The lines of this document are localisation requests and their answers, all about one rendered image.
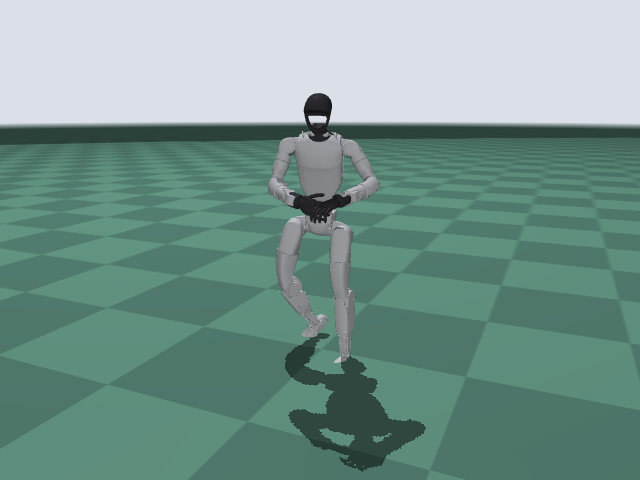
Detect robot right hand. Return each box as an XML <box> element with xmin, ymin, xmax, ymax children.
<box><xmin>288</xmin><ymin>192</ymin><xmax>333</xmax><ymax>221</ymax></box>

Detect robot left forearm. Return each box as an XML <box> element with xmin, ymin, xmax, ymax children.
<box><xmin>338</xmin><ymin>177</ymin><xmax>379</xmax><ymax>207</ymax></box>

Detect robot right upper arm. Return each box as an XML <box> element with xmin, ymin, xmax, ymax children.
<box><xmin>268</xmin><ymin>137</ymin><xmax>298</xmax><ymax>191</ymax></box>

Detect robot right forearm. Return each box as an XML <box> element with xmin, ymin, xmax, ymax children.
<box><xmin>268</xmin><ymin>178</ymin><xmax>295</xmax><ymax>206</ymax></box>

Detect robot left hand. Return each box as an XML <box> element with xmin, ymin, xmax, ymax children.
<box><xmin>310</xmin><ymin>194</ymin><xmax>351</xmax><ymax>223</ymax></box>

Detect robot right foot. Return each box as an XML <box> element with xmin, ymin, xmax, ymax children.
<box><xmin>302</xmin><ymin>314</ymin><xmax>328</xmax><ymax>337</ymax></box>

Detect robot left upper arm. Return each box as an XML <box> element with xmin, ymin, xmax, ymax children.
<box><xmin>341</xmin><ymin>139</ymin><xmax>380</xmax><ymax>193</ymax></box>

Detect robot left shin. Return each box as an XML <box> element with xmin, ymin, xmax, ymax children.
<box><xmin>335</xmin><ymin>290</ymin><xmax>355</xmax><ymax>359</ymax></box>

